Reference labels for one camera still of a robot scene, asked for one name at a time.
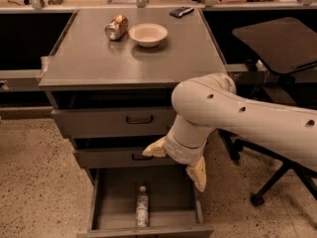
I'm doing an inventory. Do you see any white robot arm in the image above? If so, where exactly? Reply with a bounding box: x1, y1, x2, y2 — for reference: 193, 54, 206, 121
143, 73, 317, 191

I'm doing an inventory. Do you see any dark snack bar wrapper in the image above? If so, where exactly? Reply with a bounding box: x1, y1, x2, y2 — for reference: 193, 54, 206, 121
169, 7, 194, 19

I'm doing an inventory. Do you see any crushed metal soda can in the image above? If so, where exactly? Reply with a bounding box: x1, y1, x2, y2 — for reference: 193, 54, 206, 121
105, 14, 129, 41

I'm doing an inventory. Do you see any white round bowl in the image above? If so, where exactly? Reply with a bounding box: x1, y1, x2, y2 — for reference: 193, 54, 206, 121
129, 24, 167, 48

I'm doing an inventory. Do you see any clear plastic water bottle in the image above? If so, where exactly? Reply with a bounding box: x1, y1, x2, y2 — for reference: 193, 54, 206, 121
136, 185, 150, 228

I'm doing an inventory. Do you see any grey top drawer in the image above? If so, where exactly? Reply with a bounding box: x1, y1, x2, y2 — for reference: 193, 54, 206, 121
52, 107, 175, 138

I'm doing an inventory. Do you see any black office chair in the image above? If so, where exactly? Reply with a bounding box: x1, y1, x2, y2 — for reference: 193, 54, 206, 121
221, 17, 317, 206

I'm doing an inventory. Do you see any grey bottom drawer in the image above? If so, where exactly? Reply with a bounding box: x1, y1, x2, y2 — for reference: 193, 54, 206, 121
76, 165, 213, 238

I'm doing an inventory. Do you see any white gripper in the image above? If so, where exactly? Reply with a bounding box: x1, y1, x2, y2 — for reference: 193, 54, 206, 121
142, 135, 207, 192

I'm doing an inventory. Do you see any grey middle drawer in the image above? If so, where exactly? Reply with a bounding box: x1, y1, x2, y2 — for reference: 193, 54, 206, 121
73, 147, 175, 169

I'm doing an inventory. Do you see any grey drawer cabinet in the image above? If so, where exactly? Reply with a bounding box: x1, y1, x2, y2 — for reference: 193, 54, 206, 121
38, 6, 232, 184

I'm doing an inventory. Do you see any black middle drawer handle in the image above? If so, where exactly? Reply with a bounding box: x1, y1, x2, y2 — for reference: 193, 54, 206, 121
131, 154, 154, 161

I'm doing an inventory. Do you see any black drawer handle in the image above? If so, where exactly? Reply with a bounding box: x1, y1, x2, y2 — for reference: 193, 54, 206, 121
131, 154, 154, 161
126, 115, 154, 125

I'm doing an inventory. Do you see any grey drawer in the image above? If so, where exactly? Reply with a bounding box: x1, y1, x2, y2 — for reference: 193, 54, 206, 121
76, 165, 213, 238
73, 147, 175, 169
52, 107, 175, 138

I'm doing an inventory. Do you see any black top drawer handle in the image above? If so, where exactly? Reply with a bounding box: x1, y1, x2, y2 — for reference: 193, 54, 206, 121
126, 115, 154, 125

